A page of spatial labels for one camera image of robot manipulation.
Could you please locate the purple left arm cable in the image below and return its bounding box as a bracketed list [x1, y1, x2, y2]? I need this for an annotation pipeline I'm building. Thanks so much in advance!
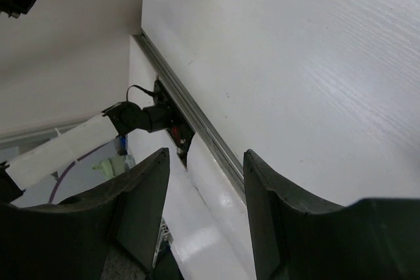
[47, 144, 109, 205]

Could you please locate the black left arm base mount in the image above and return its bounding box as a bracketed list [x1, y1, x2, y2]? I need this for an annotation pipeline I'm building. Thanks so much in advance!
[126, 79, 195, 169]

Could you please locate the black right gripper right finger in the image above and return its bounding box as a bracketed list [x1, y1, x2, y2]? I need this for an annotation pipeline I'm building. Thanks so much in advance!
[243, 150, 419, 279]

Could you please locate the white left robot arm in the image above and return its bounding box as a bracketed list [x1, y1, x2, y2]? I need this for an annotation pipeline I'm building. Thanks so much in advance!
[1, 0, 142, 203]

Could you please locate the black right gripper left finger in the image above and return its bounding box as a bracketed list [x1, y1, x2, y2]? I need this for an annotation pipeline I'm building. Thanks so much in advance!
[1, 148, 170, 279]

